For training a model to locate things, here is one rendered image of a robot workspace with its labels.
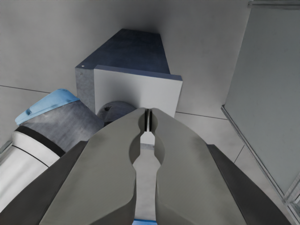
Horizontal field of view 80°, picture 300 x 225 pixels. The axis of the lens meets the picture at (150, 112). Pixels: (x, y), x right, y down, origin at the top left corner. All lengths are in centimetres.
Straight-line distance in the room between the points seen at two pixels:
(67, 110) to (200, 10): 134
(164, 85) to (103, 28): 112
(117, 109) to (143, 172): 188
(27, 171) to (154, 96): 36
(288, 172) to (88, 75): 104
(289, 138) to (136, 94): 84
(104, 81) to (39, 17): 127
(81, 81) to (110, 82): 11
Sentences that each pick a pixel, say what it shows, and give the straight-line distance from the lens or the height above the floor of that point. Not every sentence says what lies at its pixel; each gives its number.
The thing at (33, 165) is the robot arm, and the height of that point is 131.
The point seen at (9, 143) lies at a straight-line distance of 251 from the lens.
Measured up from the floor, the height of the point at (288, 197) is 98.
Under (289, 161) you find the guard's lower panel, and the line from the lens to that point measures 116.
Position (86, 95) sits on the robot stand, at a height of 100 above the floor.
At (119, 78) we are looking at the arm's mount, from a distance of 53.
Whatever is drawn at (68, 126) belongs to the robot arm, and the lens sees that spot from 39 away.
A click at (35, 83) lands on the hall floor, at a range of 197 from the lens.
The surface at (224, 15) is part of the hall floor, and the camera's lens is 163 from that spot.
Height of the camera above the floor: 153
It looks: 59 degrees down
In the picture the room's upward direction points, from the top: 179 degrees counter-clockwise
